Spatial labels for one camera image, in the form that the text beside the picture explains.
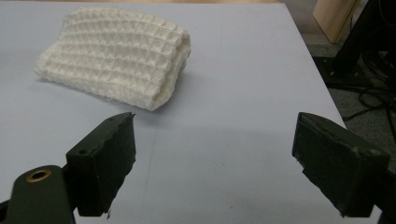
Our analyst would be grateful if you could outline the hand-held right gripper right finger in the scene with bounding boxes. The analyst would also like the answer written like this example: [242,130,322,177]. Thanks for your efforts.
[291,112,391,218]

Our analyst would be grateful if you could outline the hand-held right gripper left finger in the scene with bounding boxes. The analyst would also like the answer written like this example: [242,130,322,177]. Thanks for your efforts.
[65,112,137,217]

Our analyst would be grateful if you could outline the black stand base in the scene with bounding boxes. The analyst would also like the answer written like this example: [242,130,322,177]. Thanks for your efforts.
[312,0,396,91]

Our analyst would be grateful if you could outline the pale table cover sheet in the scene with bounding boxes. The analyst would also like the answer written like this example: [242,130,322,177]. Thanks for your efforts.
[0,1,382,224]

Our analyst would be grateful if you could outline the light wooden desk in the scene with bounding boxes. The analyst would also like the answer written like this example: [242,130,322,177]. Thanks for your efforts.
[312,0,362,44]

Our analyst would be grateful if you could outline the black floor cable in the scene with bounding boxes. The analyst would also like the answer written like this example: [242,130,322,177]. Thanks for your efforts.
[342,83,396,143]

